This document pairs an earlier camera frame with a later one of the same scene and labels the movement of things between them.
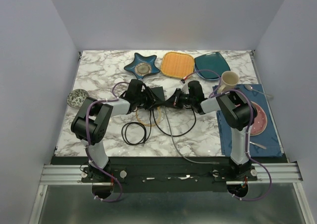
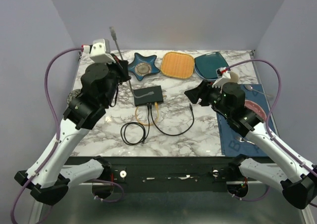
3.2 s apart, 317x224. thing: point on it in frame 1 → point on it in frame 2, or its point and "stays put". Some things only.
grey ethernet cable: [177, 148] → [113, 33]
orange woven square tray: [177, 65] stays put
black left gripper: [151, 98] → [122, 66]
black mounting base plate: [129, 174] stays put
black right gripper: [174, 101] → [202, 90]
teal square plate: [213, 61] stays put
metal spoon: [249, 87] stays put
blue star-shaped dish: [141, 66] stays put
